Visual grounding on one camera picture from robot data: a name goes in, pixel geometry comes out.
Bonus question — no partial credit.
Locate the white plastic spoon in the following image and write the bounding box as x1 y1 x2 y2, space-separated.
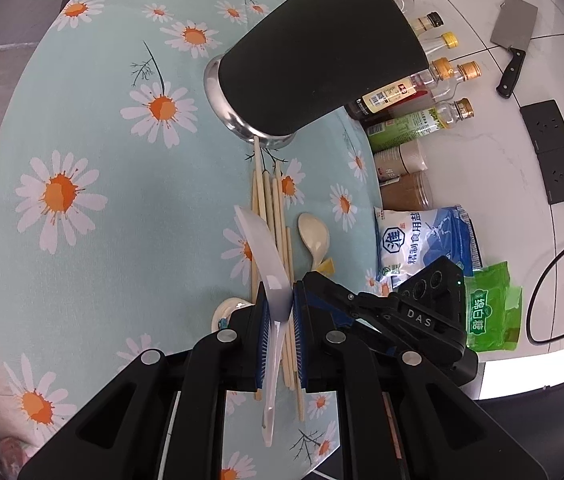
234 206 293 448

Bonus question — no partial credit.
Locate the white ceramic spoon blue print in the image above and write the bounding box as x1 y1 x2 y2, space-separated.
210 297 253 333

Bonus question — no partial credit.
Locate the green sugar bag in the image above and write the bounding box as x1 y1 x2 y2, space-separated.
465 261 523 353

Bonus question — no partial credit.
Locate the beige ceramic spoon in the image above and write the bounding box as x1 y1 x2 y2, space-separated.
297 212 331 271

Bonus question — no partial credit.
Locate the blue white salt bag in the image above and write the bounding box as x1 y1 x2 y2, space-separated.
375 205 483 289

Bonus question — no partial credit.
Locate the brown powder spice jar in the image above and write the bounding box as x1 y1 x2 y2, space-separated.
379 171 434 211

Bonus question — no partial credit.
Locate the white powder spice jar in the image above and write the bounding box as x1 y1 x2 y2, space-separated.
374 140 427 182

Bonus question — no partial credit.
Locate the daisy print tablecloth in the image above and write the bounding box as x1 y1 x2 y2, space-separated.
0 0 388 480

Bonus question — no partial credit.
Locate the green label bottle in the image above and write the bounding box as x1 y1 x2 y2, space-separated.
365 98 474 154

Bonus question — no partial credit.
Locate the soy sauce bottle red label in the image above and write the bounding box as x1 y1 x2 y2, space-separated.
345 58 456 120

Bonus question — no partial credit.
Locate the clear bottle gold cap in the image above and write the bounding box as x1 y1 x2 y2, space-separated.
414 58 482 102

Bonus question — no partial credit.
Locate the black utensil holder cup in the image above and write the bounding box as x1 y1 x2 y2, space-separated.
204 0 427 150

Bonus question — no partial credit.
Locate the clear bottle yellow cap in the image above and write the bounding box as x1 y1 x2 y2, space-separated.
419 32 459 58

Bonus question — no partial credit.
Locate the clear bottle black cap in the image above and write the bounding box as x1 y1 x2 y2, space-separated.
410 11 444 36

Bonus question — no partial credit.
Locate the black power cable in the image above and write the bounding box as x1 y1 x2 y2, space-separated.
525 219 564 345

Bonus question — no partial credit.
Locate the black wall socket panel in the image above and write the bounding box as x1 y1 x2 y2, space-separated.
520 100 564 205

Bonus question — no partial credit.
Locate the cleaver with black handle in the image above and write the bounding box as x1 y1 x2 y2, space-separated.
490 0 538 99

